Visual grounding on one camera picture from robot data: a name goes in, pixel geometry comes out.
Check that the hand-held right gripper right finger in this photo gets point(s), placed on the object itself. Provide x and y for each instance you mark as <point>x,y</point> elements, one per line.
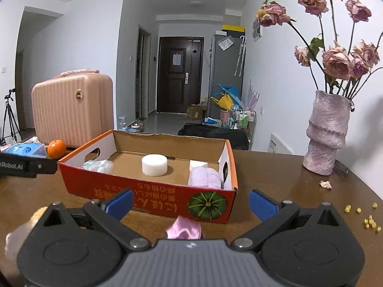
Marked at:
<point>263,206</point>

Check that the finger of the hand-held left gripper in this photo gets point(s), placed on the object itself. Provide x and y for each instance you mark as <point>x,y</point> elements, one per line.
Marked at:
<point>48,166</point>

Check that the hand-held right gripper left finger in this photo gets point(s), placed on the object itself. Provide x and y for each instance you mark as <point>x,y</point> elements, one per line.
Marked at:
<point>119,204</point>

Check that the red cardboard box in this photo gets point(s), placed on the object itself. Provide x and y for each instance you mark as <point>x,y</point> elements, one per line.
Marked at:
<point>155,197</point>

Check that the clear plastic bag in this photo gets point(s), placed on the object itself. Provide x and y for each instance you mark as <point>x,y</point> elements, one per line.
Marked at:
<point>97,166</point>
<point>226,43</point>

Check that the white round sponge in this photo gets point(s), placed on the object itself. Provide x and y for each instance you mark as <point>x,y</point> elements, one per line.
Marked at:
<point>154,166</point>

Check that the lavender towel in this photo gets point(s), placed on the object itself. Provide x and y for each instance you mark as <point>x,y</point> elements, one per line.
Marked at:
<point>205,178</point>

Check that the pink satin bonnet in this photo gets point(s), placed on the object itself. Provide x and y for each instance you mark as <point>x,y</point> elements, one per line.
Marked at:
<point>185,228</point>

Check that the white and yellow plush bear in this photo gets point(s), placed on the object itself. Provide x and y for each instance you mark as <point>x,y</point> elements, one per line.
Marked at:
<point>18,239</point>

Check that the white wedge sponge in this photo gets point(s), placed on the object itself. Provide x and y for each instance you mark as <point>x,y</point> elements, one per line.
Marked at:
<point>197,165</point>

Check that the orange fruit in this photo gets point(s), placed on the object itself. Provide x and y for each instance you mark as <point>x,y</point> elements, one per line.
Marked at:
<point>56,149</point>

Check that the blue tissue box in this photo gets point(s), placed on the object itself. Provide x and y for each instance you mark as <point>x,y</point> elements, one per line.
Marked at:
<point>27,149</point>

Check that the pink ribbed suitcase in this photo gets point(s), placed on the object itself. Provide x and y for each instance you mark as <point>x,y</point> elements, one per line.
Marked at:
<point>71,107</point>

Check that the fallen rose petal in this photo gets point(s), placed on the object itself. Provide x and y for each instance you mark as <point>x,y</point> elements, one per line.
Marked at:
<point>326,184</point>

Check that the pet water bowl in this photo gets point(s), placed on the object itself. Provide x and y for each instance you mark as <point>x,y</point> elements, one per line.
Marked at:
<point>131,125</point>

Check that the black eyeglasses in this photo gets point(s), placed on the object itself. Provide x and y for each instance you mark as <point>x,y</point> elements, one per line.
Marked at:
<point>341,167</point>

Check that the white trolley with bottles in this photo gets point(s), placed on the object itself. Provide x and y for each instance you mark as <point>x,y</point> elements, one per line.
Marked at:
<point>244,119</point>

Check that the black bag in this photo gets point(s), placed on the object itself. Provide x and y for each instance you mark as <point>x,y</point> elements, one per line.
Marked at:
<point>209,133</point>

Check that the pink bucket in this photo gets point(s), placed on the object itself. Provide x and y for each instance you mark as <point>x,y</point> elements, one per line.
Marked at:
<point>225,116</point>

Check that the purple textured vase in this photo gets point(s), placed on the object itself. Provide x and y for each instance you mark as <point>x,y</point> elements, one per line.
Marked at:
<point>327,131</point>

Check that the scattered yellow crumbs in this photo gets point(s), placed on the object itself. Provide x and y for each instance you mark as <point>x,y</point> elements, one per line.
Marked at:
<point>369,221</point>

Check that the blue and yellow bags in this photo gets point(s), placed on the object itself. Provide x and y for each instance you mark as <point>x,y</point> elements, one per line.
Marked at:
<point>226,98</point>

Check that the brown cardboard box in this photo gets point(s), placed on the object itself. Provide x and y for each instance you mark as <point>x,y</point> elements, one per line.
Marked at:
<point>196,113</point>

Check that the dark brown entrance door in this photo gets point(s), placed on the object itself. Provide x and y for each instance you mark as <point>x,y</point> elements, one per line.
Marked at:
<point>179,80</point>

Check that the grey refrigerator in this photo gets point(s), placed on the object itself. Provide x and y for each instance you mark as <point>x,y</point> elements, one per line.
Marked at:
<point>223,71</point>

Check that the white hanging umbrella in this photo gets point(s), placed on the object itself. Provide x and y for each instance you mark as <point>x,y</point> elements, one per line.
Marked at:
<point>241,56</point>

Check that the dried pink rose bouquet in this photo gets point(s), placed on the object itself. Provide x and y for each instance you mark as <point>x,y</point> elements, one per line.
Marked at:
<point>336,61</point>

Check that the yellow and black box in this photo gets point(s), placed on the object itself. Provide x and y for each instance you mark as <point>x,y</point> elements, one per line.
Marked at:
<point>233,29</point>

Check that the black camera tripod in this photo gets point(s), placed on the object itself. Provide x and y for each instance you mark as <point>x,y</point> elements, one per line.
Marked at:
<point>9,116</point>

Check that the purple wall decoration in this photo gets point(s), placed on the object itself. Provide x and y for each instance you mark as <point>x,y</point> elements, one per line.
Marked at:
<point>253,95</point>

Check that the wall poster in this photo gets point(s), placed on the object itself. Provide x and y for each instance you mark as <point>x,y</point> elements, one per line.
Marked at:
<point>256,31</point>

